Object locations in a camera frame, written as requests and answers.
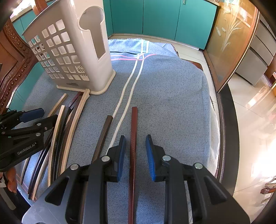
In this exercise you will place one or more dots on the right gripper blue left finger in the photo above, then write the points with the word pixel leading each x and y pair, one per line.
pixel 118 159

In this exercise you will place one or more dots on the glass sliding door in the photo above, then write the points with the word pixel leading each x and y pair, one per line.
pixel 232 32

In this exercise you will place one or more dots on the silver refrigerator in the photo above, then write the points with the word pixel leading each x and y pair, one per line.
pixel 260 53

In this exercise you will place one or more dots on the beige plastic utensil basket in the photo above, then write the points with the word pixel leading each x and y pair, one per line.
pixel 71 49

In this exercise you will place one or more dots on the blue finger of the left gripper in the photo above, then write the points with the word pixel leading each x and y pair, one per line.
pixel 27 116
pixel 46 124

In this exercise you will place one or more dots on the carved wooden chair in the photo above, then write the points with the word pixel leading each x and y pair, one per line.
pixel 20 70

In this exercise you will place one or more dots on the blue striped towel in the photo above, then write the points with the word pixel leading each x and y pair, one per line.
pixel 174 107

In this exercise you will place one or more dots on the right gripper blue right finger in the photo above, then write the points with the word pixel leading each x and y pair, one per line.
pixel 154 155

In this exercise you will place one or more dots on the dark brown chopstick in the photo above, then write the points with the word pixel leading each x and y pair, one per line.
pixel 96 155

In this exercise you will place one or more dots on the cream patterned chopstick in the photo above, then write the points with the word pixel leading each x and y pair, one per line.
pixel 53 143

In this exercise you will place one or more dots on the left hand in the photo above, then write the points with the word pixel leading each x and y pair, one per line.
pixel 12 182

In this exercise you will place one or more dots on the black chopstick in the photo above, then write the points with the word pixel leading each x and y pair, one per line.
pixel 38 164

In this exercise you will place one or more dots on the red-brown chopstick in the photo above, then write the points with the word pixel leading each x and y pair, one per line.
pixel 133 141

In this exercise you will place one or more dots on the beige chopstick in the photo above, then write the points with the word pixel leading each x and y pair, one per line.
pixel 75 120

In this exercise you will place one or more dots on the teal lower cabinets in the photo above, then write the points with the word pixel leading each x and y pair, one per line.
pixel 189 22

